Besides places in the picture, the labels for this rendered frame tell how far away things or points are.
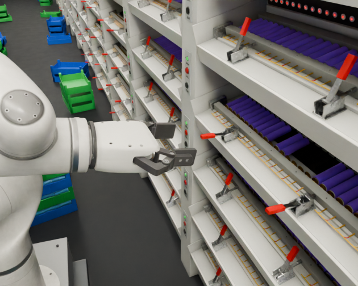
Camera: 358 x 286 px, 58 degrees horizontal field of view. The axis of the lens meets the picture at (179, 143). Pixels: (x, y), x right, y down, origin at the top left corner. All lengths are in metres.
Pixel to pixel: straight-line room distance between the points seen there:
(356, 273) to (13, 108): 0.52
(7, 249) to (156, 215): 0.98
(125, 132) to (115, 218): 1.19
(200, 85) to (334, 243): 0.52
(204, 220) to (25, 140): 0.83
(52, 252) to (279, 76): 0.82
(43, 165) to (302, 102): 0.40
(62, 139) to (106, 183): 1.44
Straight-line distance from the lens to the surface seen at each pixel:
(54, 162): 0.48
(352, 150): 0.49
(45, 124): 0.41
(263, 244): 0.84
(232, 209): 0.90
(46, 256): 1.10
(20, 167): 0.48
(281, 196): 0.67
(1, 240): 0.81
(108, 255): 1.54
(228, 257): 1.05
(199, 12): 0.84
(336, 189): 0.66
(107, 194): 1.82
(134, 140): 0.50
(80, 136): 0.48
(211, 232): 1.11
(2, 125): 0.41
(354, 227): 0.60
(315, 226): 0.63
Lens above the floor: 1.18
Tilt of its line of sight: 33 degrees down
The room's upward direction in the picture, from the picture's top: straight up
